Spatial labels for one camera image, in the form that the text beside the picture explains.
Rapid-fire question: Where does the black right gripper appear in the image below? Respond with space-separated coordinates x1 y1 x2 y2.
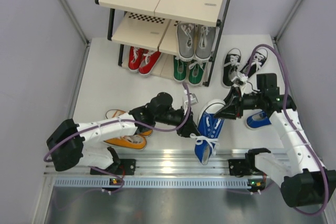
213 87 264 120

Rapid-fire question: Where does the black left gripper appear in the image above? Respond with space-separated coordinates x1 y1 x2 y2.
154 105 201 138

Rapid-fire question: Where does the blue sneaker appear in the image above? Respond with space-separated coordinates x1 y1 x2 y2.
246 111 271 130
191 99 225 165

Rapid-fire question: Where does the black sneaker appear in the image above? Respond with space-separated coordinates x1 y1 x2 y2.
240 48 268 78
222 48 242 87

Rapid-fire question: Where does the green sneaker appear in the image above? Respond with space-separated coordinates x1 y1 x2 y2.
173 56 187 82
188 60 206 86

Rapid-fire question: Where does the grey sneaker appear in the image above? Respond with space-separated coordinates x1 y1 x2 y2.
176 22 195 62
195 25 216 62

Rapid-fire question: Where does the red sneaker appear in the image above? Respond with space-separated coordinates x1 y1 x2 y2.
128 47 144 72
139 50 161 76

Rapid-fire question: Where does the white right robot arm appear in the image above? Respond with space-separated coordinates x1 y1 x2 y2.
214 73 335 209

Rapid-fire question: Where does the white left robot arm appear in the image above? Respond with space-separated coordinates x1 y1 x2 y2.
44 92 199 175

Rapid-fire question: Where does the beige three-tier shoe shelf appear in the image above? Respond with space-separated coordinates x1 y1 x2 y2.
95 0 230 86

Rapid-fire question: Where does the orange sneaker lower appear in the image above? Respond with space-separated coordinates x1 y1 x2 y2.
104 135 147 150

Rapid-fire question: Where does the orange sneaker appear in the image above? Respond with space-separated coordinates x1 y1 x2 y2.
104 135 147 150
105 109 153 137

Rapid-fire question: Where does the orange sneaker upper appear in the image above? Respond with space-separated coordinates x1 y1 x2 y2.
105 109 153 137

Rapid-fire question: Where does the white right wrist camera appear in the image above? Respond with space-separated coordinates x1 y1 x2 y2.
230 72 248 87

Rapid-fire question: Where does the aluminium mounting rail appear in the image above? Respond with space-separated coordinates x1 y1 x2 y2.
44 150 271 193

